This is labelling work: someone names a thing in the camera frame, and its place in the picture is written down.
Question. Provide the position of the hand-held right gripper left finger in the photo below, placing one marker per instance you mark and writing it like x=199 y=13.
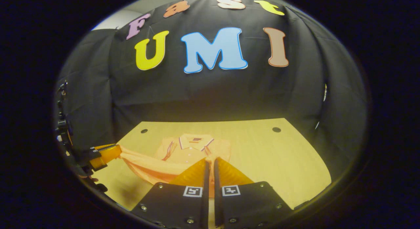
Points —
x=206 y=202

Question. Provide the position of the black backdrop cloth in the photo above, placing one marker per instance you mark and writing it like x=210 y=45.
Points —
x=229 y=91

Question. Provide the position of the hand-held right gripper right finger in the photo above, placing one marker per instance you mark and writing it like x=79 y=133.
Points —
x=217 y=202

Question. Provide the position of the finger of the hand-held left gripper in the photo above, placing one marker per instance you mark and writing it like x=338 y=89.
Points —
x=106 y=156
x=101 y=147

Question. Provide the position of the orange T-shirt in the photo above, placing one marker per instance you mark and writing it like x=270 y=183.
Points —
x=193 y=152

